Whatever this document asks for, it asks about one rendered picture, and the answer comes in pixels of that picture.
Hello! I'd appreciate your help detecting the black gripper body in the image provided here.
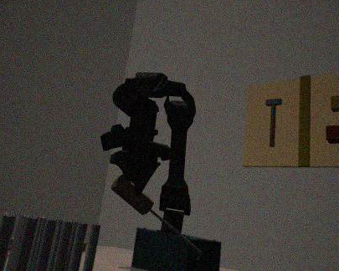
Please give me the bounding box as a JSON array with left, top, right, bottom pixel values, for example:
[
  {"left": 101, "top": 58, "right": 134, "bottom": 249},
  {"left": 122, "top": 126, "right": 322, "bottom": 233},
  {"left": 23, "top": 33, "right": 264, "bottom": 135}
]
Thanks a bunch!
[{"left": 110, "top": 121, "right": 171, "bottom": 165}]

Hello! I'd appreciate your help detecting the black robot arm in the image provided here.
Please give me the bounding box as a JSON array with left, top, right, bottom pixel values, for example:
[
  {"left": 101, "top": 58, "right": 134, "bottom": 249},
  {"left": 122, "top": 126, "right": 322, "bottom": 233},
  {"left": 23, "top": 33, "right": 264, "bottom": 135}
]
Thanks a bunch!
[{"left": 100, "top": 72, "right": 196, "bottom": 233}]

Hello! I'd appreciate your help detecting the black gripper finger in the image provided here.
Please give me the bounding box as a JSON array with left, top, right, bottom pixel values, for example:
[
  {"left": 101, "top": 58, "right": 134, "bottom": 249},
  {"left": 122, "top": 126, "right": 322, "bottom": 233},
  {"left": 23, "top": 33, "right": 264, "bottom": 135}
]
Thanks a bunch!
[
  {"left": 116, "top": 162, "right": 135, "bottom": 183},
  {"left": 130, "top": 158, "right": 161, "bottom": 196}
]

